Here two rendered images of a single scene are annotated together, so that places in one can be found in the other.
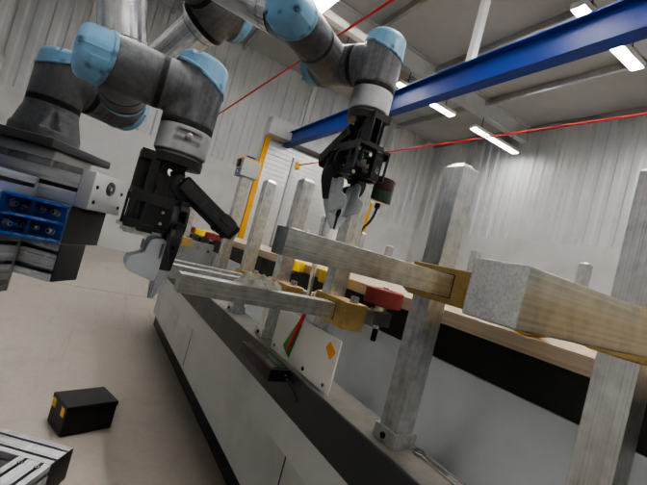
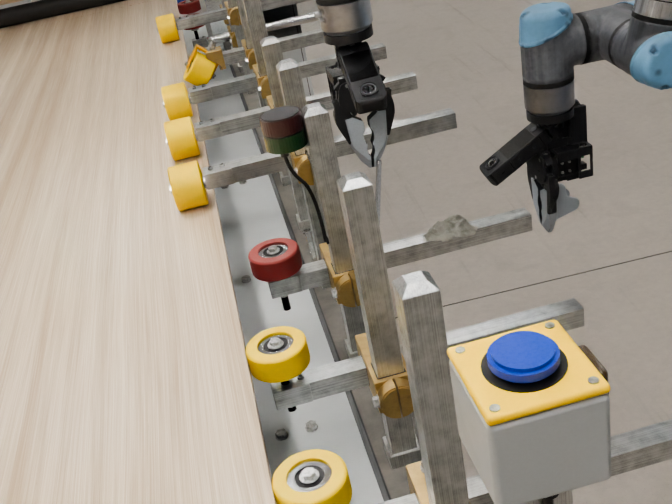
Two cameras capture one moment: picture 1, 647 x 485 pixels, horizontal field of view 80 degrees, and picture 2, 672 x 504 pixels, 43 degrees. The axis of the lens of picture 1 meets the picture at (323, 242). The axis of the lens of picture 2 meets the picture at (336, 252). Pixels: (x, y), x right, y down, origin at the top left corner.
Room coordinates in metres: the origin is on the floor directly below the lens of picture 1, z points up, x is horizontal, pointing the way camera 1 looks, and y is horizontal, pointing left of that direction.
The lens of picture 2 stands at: (1.82, 0.43, 1.53)
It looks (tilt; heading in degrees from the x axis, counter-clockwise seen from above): 29 degrees down; 205
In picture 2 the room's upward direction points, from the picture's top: 11 degrees counter-clockwise
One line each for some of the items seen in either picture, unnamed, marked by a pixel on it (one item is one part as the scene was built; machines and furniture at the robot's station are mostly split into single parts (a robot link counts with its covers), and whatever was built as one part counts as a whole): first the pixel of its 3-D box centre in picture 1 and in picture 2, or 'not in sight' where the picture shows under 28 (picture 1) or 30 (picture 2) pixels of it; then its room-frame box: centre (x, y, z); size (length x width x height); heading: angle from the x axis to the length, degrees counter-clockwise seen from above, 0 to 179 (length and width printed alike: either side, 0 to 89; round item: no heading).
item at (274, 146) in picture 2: (377, 195); (285, 138); (0.82, -0.09, 1.10); 0.06 x 0.06 x 0.02
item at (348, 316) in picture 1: (336, 308); (342, 272); (0.77, -0.06, 0.85); 0.14 x 0.06 x 0.05; 31
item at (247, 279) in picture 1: (260, 280); (448, 224); (0.66, 0.09, 0.87); 0.09 x 0.07 x 0.02; 121
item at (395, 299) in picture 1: (379, 314); (280, 278); (0.81, -0.15, 0.85); 0.08 x 0.08 x 0.11
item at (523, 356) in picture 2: not in sight; (523, 361); (1.44, 0.35, 1.22); 0.04 x 0.04 x 0.02
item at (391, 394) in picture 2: (281, 291); (386, 372); (0.99, 0.07, 0.83); 0.14 x 0.06 x 0.05; 31
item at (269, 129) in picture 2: (380, 185); (281, 121); (0.82, -0.09, 1.12); 0.06 x 0.06 x 0.02
